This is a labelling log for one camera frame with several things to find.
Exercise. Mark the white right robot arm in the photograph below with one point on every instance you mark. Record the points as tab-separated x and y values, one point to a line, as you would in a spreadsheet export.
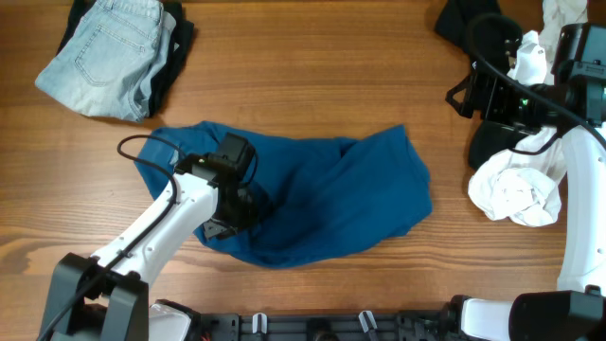
575	106

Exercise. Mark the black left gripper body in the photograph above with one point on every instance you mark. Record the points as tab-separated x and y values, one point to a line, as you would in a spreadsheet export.
243	210

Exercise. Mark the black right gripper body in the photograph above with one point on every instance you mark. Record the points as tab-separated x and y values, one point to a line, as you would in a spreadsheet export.
476	93

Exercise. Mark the light blue folded jeans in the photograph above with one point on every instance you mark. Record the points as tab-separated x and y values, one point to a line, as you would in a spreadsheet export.
106	68

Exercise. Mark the black crumpled garment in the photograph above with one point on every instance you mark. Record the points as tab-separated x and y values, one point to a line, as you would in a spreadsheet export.
494	41

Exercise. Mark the white crumpled t-shirt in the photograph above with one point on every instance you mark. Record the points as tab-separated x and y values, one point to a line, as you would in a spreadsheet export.
524	186

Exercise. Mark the black folded garment under jeans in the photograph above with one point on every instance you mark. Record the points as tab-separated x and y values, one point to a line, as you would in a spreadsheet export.
173	52

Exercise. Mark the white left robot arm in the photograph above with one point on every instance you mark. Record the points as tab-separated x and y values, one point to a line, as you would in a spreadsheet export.
106	296

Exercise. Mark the dark blue polo shirt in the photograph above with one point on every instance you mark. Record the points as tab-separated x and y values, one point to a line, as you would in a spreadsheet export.
318	198

